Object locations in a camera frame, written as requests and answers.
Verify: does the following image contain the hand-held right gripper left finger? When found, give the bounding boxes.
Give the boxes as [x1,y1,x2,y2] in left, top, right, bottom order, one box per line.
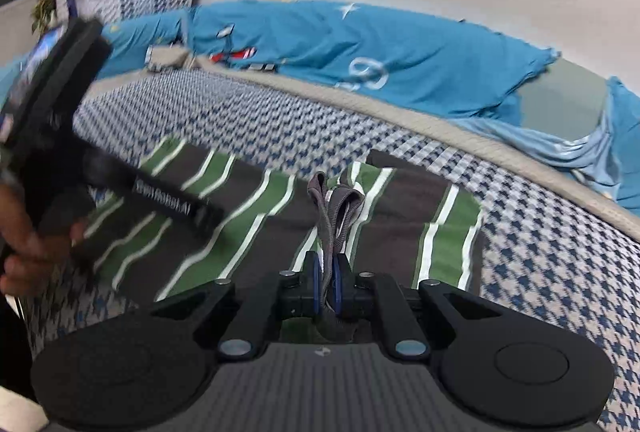
[149,251,324,361]

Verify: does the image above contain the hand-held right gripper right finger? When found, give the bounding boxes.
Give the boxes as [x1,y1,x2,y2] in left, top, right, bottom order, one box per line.
[332,253,507,361]

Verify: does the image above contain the green grey striped t-shirt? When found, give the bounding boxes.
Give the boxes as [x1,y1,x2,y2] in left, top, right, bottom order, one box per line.
[81,133,487,346]

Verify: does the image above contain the person's left hand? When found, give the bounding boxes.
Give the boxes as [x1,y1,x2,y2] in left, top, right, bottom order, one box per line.
[0,183,89,299]

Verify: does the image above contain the green plant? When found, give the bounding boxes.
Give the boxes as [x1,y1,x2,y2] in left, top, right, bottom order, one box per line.
[29,0,59,38]

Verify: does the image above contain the blue houndstooth mattress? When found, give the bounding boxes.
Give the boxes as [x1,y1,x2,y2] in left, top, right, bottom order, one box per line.
[19,68,640,429]

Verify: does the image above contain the long blue airplane-print cushion cover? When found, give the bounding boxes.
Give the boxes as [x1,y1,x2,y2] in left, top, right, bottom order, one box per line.
[186,0,562,121]

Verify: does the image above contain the light blue cloth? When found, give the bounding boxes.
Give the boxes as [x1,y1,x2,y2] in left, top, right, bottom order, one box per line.
[451,116,624,201]

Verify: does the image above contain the grey foam pad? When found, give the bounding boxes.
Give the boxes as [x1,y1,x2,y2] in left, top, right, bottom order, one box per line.
[514,56,614,141]

